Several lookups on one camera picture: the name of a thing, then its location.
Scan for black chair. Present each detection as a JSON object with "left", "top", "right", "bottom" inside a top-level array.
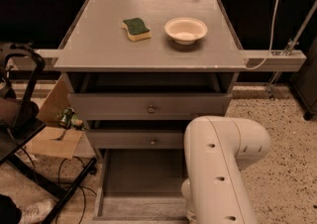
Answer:
[{"left": 0, "top": 42, "right": 97, "bottom": 224}]

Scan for brown cardboard sheet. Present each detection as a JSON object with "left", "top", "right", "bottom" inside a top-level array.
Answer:
[{"left": 27, "top": 78, "right": 83, "bottom": 159}]

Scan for green yellow sponge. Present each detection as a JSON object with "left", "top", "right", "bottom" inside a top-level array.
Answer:
[{"left": 122, "top": 18, "right": 152, "bottom": 42}]

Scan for white sneaker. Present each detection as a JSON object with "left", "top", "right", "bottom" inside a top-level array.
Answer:
[{"left": 19, "top": 199, "right": 55, "bottom": 224}]

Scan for dark cabinet at right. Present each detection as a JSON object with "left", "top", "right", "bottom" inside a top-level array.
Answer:
[{"left": 291, "top": 38, "right": 317, "bottom": 120}]

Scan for grey metal rail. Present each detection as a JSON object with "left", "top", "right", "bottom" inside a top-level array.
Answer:
[{"left": 39, "top": 50, "right": 306, "bottom": 72}]

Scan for grey middle drawer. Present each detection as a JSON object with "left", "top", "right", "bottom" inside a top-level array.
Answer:
[{"left": 86, "top": 130, "right": 183, "bottom": 149}]

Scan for white cable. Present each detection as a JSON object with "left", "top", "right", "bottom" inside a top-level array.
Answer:
[{"left": 243, "top": 0, "right": 279, "bottom": 71}]

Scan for black floor cable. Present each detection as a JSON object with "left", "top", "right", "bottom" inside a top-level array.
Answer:
[{"left": 53, "top": 156, "right": 100, "bottom": 224}]

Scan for grey drawer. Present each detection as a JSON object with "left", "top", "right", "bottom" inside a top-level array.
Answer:
[
  {"left": 91, "top": 149, "right": 188, "bottom": 224},
  {"left": 68, "top": 93, "right": 232, "bottom": 121},
  {"left": 86, "top": 130, "right": 183, "bottom": 149}
]

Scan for white bowl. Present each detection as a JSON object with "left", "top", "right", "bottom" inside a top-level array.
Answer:
[{"left": 164, "top": 17, "right": 208, "bottom": 45}]

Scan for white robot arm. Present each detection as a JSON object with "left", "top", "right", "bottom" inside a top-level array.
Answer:
[{"left": 181, "top": 116, "right": 270, "bottom": 224}]

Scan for green crumpled packet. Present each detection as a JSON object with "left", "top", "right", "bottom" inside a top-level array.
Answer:
[{"left": 58, "top": 108, "right": 83, "bottom": 130}]

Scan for metal diagonal strut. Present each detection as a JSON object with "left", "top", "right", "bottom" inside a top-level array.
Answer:
[{"left": 265, "top": 0, "right": 317, "bottom": 100}]

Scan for grey bottom drawer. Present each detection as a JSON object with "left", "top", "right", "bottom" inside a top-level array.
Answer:
[{"left": 91, "top": 149, "right": 188, "bottom": 224}]

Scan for grey drawer cabinet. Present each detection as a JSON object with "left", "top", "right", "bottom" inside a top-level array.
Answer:
[{"left": 53, "top": 0, "right": 247, "bottom": 224}]

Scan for grey top drawer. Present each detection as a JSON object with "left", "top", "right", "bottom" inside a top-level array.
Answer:
[{"left": 68, "top": 93, "right": 232, "bottom": 121}]

